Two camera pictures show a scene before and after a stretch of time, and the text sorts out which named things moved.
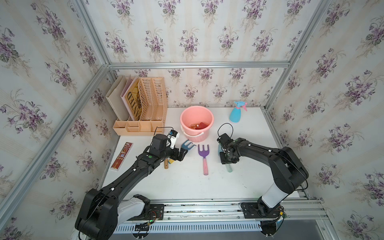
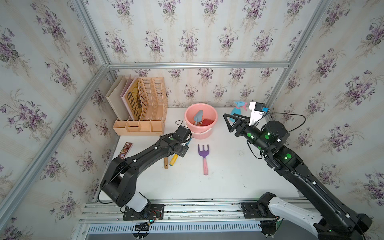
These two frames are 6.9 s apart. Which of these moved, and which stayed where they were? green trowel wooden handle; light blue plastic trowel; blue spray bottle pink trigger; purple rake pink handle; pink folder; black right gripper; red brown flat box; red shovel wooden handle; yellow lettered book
Moved: red shovel wooden handle; light blue plastic trowel; black right gripper
Stayed: yellow lettered book; purple rake pink handle; green trowel wooden handle; pink folder; blue spray bottle pink trigger; red brown flat box
